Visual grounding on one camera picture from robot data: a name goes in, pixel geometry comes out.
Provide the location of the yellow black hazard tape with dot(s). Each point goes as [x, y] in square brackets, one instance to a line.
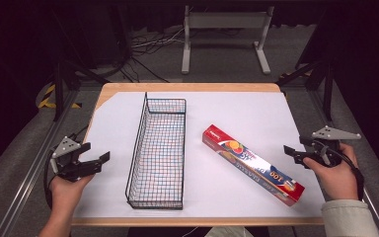
[47, 98]

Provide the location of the person's light clothing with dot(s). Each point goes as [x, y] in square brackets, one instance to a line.
[228, 232]

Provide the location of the white metal stand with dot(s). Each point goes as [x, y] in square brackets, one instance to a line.
[227, 20]

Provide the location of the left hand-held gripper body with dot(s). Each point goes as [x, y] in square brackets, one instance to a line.
[66, 164]

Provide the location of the aluminium rail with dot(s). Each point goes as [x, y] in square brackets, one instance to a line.
[373, 210]
[33, 171]

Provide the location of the person's right hand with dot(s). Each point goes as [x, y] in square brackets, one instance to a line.
[337, 179]

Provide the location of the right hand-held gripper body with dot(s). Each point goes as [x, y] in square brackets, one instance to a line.
[329, 148]

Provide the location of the black metal stand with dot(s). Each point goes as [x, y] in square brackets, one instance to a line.
[327, 89]
[58, 89]

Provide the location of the person's left hand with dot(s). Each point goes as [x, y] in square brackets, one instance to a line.
[66, 194]

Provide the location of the red foil wrap box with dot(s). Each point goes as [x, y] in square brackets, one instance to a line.
[253, 163]

